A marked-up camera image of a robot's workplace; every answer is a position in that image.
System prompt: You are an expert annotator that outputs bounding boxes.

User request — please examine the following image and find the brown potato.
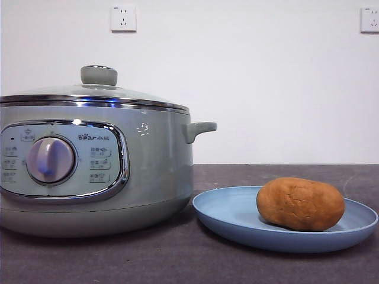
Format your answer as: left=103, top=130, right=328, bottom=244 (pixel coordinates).
left=256, top=176, right=346, bottom=233

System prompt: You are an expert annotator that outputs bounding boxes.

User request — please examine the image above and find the pale green electric steamer pot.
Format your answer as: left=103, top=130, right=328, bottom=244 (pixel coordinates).
left=0, top=102, right=217, bottom=238

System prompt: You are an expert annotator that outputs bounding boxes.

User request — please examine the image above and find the glass lid with green knob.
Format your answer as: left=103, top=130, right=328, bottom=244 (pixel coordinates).
left=0, top=64, right=190, bottom=115

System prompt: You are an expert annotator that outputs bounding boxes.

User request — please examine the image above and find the blue round plate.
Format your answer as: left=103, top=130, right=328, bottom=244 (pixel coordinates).
left=192, top=185, right=379, bottom=254

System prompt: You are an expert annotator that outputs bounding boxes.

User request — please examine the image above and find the white wall socket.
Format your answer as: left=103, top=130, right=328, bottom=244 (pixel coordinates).
left=111, top=5, right=137, bottom=33
left=360, top=6, right=379, bottom=34

